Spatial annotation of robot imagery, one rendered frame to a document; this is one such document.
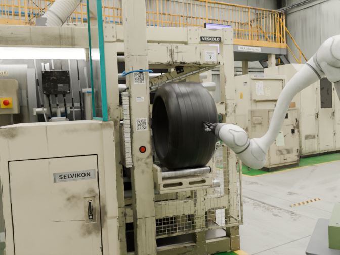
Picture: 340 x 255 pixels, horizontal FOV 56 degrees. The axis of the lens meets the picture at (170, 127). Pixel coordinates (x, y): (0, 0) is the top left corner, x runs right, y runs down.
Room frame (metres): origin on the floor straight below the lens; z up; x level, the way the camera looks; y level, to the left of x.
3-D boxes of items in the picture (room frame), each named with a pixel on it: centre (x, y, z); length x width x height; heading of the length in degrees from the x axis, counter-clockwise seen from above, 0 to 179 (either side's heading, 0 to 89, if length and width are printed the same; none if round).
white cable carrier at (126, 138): (2.04, 0.27, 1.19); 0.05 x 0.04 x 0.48; 17
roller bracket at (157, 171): (2.14, 0.13, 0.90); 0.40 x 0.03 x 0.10; 17
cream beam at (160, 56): (2.51, -0.07, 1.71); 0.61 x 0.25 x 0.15; 107
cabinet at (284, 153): (6.74, -2.18, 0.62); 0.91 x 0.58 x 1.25; 119
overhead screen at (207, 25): (6.12, -0.98, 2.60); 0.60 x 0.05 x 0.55; 119
